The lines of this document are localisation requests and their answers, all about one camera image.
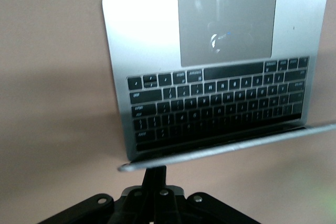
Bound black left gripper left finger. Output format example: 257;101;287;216
115;166;156;224

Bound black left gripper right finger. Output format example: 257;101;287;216
155;165;195;224

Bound grey laptop computer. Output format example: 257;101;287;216
101;0;336;174

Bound brown table cover sheet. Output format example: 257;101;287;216
0;0;336;224

